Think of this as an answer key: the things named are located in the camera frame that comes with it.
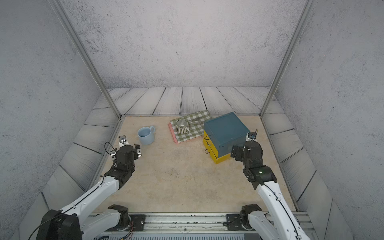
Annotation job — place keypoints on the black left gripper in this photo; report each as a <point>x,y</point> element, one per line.
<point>136,151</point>

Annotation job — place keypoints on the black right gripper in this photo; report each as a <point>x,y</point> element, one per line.
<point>241,150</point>

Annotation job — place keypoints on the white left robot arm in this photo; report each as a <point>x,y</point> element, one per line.
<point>73,222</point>

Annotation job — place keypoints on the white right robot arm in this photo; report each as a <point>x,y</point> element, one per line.
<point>284,225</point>

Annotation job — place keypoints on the teal drawer cabinet box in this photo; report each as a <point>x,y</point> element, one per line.
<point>227,130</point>

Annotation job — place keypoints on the light blue mug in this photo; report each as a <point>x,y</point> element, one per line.
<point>147,135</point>

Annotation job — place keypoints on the pink tray under cloth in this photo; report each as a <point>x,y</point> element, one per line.
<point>173,134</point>

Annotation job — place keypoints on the green striped ceramic cup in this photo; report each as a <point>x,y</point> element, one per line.
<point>182,126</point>

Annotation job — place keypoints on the green checkered cloth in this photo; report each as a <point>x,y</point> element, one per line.
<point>196,124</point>

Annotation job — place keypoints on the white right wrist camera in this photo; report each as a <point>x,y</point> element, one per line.
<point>251,136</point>

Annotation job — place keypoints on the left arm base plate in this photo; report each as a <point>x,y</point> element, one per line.
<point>136,224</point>

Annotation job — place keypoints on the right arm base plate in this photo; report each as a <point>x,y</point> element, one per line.
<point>234,222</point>

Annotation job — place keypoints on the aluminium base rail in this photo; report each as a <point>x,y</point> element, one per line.
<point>180,226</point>

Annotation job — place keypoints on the aluminium frame post right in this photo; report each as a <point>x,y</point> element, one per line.
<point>288,54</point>

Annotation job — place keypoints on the aluminium frame post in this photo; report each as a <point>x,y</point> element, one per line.
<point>288,54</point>
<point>67,25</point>

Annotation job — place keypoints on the aluminium frame post left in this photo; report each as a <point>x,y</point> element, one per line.
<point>67,25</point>

